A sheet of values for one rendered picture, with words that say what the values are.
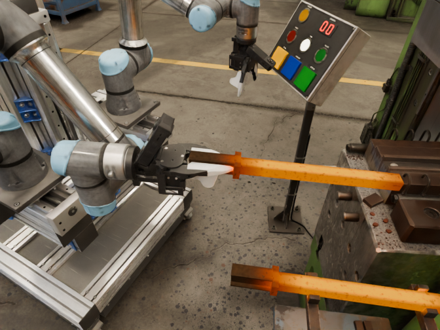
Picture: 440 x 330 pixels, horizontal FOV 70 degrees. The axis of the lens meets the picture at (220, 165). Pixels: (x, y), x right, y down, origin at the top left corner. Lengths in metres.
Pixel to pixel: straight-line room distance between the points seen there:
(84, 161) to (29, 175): 0.51
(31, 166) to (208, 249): 1.06
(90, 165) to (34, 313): 1.31
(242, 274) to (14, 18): 0.67
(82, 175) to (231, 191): 1.53
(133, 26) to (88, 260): 1.07
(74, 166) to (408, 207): 0.74
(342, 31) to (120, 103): 0.88
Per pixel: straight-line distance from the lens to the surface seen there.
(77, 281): 1.64
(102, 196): 0.74
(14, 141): 1.11
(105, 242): 1.71
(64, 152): 0.69
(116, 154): 0.65
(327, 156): 2.52
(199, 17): 1.05
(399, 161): 0.97
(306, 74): 1.23
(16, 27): 0.78
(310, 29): 1.33
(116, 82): 1.34
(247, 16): 1.15
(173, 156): 0.63
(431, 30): 0.84
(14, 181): 1.18
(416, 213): 0.86
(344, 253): 1.05
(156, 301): 1.73
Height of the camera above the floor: 1.55
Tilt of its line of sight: 42 degrees down
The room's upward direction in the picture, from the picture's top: straight up
